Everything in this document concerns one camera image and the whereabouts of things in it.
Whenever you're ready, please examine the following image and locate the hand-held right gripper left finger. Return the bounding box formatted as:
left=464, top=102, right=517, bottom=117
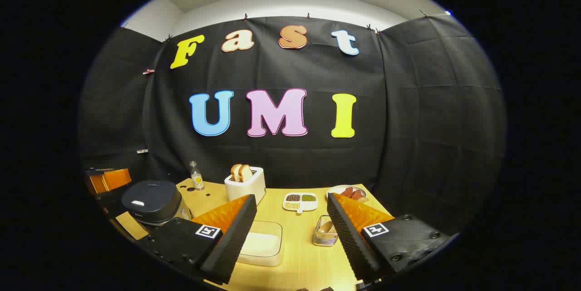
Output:
left=146, top=194, right=258, bottom=285

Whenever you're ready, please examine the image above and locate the white rice container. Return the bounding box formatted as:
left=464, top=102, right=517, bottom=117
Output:
left=237, top=220, right=283, bottom=267

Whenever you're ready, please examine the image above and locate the white toaster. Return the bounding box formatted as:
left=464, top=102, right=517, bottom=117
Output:
left=224, top=167, right=266, bottom=205

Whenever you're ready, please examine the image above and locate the black silver rice cooker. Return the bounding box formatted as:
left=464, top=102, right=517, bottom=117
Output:
left=121, top=180, right=192, bottom=227

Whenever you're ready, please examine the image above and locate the white round plate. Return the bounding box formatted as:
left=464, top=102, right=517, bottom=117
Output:
left=326, top=185, right=367, bottom=203

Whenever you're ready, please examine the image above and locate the clear wire chopstick holder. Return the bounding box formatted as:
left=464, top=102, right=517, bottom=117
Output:
left=312, top=215, right=339, bottom=247

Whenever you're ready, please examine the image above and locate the black backdrop cloth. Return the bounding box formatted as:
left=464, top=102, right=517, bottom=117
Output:
left=78, top=13, right=507, bottom=237

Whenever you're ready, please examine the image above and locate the small glass bottle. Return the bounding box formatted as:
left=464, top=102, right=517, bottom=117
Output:
left=190, top=161, right=204, bottom=191

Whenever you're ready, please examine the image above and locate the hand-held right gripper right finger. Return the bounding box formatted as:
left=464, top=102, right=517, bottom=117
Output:
left=327, top=192, right=454, bottom=282

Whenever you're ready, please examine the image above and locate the white divided bean dish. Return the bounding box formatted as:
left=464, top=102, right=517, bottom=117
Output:
left=282, top=192, right=319, bottom=214

